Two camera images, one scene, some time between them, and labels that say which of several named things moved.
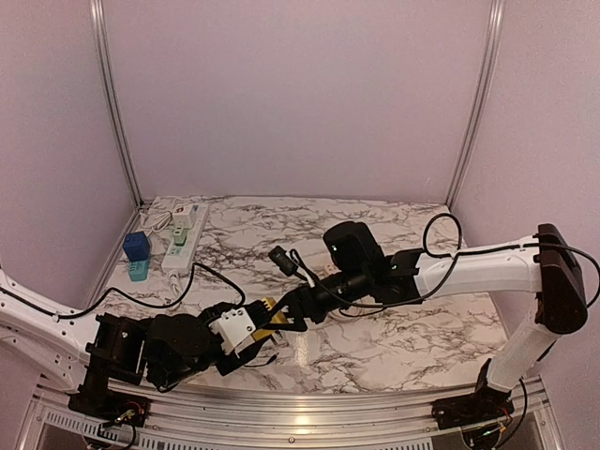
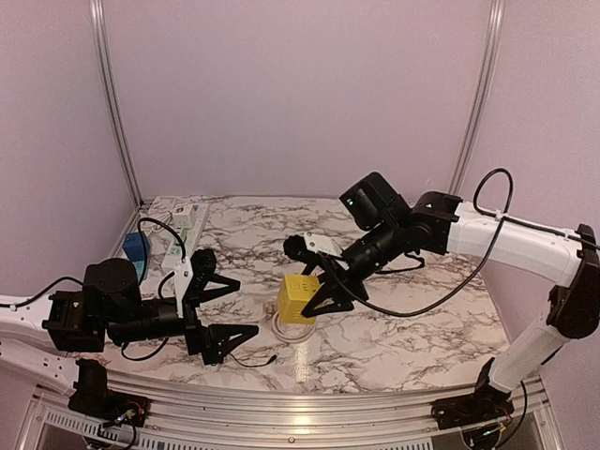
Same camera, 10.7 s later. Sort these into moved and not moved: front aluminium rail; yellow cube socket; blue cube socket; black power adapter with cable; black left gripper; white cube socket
Moved: black left gripper; yellow cube socket
Not moved: blue cube socket; white cube socket; front aluminium rail; black power adapter with cable
